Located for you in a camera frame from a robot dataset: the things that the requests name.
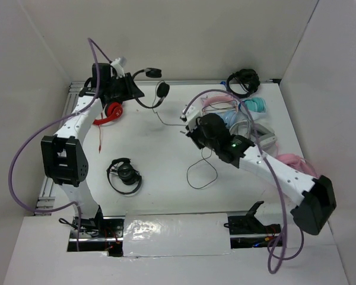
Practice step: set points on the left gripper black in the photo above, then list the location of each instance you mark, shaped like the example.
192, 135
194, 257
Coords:
132, 90

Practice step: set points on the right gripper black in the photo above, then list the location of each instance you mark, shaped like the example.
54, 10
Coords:
192, 135

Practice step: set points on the black wired headphones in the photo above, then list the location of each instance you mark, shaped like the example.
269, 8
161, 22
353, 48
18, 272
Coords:
161, 91

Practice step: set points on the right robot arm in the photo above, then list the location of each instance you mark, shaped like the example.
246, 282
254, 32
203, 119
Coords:
314, 198

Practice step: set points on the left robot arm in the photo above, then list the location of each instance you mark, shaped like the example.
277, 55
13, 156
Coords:
63, 156

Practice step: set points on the red black headphones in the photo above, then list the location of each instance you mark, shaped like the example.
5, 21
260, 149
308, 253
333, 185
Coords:
112, 111

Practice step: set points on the pink blue cat-ear headphones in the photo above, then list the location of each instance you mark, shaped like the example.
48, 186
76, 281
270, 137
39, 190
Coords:
224, 106

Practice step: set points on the grey white headphones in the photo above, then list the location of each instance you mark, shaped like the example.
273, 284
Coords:
257, 132

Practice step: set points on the teal white headphones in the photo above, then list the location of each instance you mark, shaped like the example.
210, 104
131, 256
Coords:
253, 108

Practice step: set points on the small black folded headphones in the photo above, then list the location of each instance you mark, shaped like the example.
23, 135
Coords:
126, 173

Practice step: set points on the black headphones at back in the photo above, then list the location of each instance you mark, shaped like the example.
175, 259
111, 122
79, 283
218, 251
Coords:
247, 78

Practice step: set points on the glossy white tape sheet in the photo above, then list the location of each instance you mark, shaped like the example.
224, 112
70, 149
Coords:
176, 235

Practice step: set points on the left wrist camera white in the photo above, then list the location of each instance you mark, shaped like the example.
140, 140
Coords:
118, 65

